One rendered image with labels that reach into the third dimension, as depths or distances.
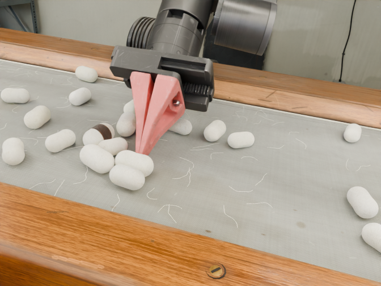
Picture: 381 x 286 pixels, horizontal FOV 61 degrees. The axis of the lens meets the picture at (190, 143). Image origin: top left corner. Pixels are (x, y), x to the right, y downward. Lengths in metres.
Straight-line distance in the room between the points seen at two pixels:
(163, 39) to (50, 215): 0.20
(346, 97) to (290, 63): 1.93
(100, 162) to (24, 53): 0.38
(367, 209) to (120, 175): 0.21
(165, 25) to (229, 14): 0.07
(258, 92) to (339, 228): 0.27
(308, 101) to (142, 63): 0.27
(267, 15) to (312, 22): 2.04
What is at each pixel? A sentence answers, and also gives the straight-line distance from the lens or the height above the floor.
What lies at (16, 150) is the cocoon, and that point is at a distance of 0.33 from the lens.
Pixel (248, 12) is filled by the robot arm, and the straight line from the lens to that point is 0.37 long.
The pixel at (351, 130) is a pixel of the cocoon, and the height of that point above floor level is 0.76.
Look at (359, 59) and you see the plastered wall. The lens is 2.51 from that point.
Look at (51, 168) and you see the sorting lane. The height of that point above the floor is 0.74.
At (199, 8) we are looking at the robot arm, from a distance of 0.38.
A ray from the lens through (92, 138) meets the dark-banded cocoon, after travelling 0.34.
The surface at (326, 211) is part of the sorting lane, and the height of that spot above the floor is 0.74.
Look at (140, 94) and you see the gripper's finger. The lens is 0.31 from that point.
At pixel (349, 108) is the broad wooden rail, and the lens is 0.52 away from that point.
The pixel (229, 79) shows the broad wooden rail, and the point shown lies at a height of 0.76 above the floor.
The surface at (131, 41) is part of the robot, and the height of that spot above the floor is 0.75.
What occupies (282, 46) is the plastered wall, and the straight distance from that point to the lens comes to 2.43.
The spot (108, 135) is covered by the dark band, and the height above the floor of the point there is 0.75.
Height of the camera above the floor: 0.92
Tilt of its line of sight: 29 degrees down
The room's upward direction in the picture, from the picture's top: 6 degrees clockwise
